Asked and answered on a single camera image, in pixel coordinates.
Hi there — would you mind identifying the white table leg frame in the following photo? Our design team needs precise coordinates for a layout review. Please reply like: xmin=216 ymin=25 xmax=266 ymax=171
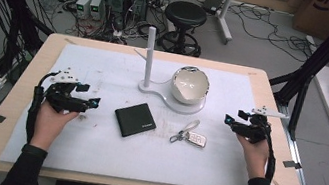
xmin=161 ymin=0 xmax=240 ymax=47

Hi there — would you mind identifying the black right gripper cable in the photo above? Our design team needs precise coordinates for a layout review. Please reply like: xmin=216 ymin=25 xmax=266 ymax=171
xmin=255 ymin=123 xmax=284 ymax=184

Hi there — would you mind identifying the black leather wallet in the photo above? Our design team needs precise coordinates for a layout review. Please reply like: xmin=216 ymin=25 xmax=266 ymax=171
xmin=110 ymin=98 xmax=161 ymax=144

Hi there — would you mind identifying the black flat box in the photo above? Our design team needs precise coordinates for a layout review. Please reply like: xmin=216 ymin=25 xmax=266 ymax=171
xmin=200 ymin=0 xmax=226 ymax=17

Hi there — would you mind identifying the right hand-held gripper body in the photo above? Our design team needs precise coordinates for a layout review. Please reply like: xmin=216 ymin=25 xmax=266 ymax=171
xmin=229 ymin=100 xmax=291 ymax=150

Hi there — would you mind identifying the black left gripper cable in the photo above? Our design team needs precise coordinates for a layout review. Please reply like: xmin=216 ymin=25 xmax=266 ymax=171
xmin=21 ymin=68 xmax=60 ymax=148

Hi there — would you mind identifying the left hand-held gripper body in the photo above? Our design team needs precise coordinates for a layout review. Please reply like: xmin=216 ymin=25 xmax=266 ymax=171
xmin=31 ymin=62 xmax=96 ymax=118

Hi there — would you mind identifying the person's right hand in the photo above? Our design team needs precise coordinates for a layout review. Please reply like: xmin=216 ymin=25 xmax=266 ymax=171
xmin=228 ymin=133 xmax=272 ymax=182

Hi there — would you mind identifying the white round bowl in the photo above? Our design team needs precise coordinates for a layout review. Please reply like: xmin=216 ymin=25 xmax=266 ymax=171
xmin=167 ymin=63 xmax=214 ymax=109

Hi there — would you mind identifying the silver car key with keyring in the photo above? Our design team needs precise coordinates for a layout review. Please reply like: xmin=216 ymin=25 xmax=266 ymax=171
xmin=168 ymin=115 xmax=211 ymax=150

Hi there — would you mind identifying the black round stool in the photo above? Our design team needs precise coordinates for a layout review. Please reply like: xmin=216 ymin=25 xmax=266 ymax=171
xmin=154 ymin=0 xmax=211 ymax=59

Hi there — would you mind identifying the person's left hand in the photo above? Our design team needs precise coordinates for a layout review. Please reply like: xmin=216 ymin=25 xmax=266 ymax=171
xmin=29 ymin=98 xmax=82 ymax=156

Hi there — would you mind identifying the white stand with post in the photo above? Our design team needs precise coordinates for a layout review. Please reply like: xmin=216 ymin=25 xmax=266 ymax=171
xmin=134 ymin=25 xmax=217 ymax=118

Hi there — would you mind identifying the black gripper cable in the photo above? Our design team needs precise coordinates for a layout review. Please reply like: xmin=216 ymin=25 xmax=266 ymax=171
xmin=255 ymin=123 xmax=284 ymax=184
xmin=21 ymin=68 xmax=60 ymax=148

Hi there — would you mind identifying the white power supply box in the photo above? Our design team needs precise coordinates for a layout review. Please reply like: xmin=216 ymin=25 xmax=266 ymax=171
xmin=73 ymin=0 xmax=94 ymax=21
xmin=87 ymin=0 xmax=107 ymax=22

